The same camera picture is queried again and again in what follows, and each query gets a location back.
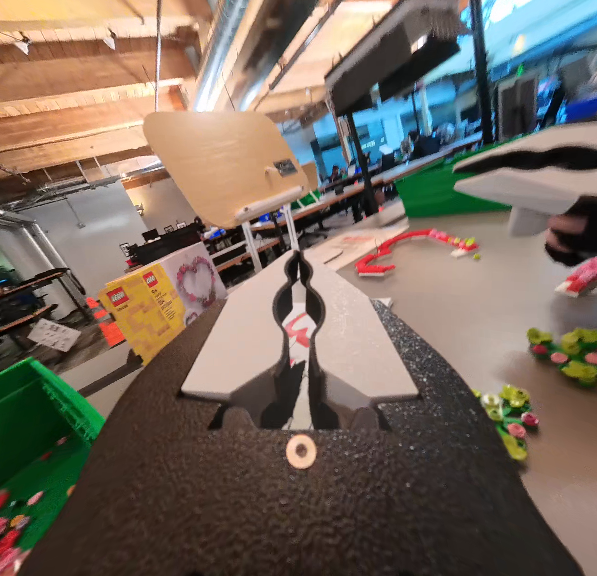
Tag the green plastic bin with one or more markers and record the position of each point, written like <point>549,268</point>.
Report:
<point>433,194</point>
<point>28,413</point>

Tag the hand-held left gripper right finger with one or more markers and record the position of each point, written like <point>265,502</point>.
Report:
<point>359,352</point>

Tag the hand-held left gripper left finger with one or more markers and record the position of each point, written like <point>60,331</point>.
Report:
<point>233,347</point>

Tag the white printed paper sheet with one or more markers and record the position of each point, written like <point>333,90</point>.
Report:
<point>53,335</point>

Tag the pale paper sheet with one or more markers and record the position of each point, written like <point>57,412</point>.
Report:
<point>354,250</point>

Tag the red pink lego frame section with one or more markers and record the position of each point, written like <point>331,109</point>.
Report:
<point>580,280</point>

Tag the lego flower pieces cluster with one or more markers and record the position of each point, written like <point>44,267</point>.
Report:
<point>510,422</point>
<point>573,352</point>

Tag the pile of pink lego pieces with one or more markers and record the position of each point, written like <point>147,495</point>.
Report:
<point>7,538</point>

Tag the large silver ventilation duct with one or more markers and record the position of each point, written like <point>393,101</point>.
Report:
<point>226,40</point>

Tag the black overhead lamp panel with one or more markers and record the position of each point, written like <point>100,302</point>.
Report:
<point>373,68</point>

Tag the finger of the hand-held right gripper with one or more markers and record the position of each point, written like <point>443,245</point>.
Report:
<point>527,187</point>
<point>536,140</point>

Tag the red lego heart frame section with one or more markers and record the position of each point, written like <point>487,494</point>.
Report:
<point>378,259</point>

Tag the thin black stand pole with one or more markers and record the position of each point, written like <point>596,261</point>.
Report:
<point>364,166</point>

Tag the yellow lego set box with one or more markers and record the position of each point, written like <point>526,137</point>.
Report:
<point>149,305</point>

